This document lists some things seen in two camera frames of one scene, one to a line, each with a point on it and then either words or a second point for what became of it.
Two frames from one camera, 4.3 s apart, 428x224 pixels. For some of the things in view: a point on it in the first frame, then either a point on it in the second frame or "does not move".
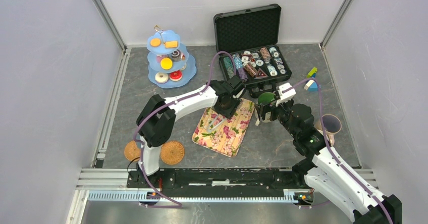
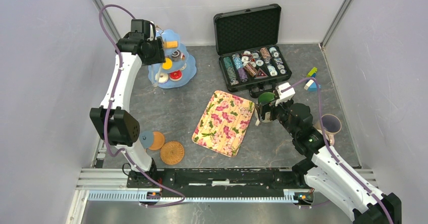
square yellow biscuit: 170,44 does not move
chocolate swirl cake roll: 176,55 does not move
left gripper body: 229,109 → 156,51
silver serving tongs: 216,122 → 154,69
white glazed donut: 161,77 does not move
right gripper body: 276,107 does not move
